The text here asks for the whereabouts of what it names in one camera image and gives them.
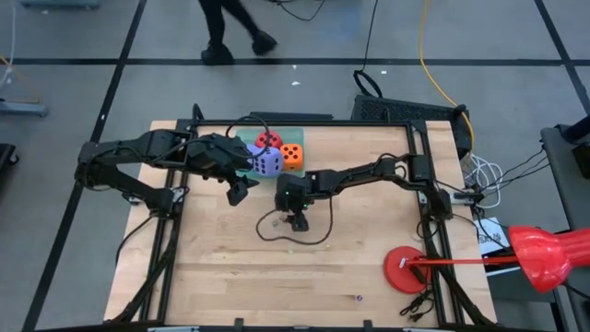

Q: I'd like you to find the black arm base cable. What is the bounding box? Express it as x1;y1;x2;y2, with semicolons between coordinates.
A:
113;212;158;268

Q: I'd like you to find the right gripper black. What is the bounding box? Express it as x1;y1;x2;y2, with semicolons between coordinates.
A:
275;175;319;233

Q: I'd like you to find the thin black floor cable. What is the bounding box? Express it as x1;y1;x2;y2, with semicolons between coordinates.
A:
271;0;326;22

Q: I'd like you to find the black aluminium table frame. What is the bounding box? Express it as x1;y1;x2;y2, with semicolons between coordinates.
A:
108;118;497;332

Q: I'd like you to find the red foam die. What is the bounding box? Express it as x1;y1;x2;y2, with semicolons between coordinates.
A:
254;130;285;149

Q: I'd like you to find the orange foam die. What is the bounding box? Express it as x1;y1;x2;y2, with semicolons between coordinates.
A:
279;143;305;172

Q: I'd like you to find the teal translucent plastic bin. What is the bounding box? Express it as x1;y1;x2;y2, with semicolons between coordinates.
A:
235;126;306;179

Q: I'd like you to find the yellow hanging cable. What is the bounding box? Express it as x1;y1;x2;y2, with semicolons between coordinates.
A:
417;0;476;147

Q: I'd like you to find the black caster foot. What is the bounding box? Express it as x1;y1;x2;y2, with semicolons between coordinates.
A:
0;143;19;170

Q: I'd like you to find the white cable bundle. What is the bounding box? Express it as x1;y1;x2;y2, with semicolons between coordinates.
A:
474;154;503;209

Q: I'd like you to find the white paper label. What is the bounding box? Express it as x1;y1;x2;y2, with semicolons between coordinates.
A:
474;216;513;257

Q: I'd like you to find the black desk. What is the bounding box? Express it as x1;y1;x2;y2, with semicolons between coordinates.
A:
538;113;590;231

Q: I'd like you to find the black plug cord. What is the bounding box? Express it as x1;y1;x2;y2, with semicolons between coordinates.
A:
398;290;437;324

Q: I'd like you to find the red desk lamp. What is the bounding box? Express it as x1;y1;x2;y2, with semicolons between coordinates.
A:
382;224;590;295

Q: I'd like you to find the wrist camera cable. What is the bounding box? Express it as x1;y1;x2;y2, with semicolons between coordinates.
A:
254;193;336;246
224;114;272;161

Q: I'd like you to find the black hanging cable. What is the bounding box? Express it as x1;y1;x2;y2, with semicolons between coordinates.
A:
352;0;384;99

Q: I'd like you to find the person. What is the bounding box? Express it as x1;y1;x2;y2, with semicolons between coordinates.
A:
196;0;279;66

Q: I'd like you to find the black cable bundle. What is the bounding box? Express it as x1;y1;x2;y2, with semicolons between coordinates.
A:
477;145;552;195

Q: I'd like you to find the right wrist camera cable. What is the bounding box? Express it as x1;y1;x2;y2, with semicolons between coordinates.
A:
254;193;336;246

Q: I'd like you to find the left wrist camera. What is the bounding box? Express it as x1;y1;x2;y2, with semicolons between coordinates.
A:
209;133;253;160

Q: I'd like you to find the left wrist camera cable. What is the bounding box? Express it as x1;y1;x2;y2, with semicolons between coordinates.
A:
224;114;272;161

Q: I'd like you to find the grey metal base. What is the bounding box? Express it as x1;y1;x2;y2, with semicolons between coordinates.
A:
0;100;50;119

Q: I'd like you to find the black bar stand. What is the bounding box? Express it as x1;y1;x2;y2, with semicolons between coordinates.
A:
247;111;334;123

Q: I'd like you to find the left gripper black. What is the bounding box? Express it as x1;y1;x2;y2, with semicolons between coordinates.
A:
186;136;260;207

